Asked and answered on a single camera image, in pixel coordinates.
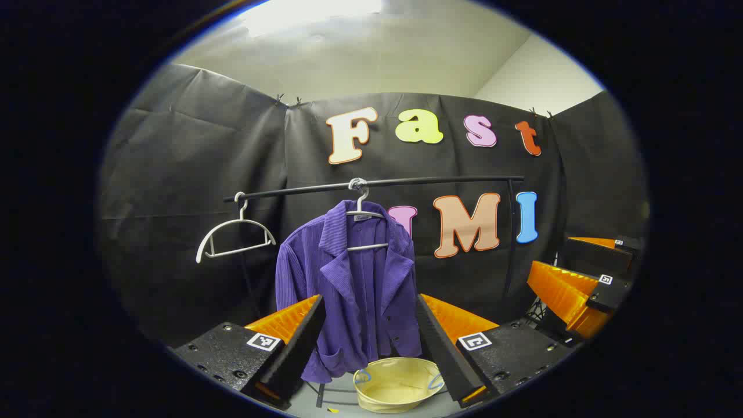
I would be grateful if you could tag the white plastic hanger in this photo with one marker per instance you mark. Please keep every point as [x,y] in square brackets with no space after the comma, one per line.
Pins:
[367,247]
[238,221]

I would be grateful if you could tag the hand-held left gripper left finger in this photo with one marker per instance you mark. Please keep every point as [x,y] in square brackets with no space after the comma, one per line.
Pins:
[296,348]

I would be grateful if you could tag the purple ribbed jacket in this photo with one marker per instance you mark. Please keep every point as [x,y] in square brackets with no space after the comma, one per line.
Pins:
[360,302]

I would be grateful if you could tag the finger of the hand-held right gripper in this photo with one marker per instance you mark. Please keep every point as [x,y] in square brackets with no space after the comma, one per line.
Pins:
[598,255]
[566,296]

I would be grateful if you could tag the black clothes rack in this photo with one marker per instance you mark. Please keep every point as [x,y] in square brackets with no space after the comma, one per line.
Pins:
[406,182]

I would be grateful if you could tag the black backdrop cloth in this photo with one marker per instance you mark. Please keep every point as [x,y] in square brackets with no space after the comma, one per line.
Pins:
[203,162]

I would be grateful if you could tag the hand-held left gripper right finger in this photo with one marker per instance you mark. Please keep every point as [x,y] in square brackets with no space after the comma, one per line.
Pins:
[444,354]

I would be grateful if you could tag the cream laundry hamper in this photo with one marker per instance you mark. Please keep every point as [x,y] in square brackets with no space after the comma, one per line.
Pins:
[395,383]

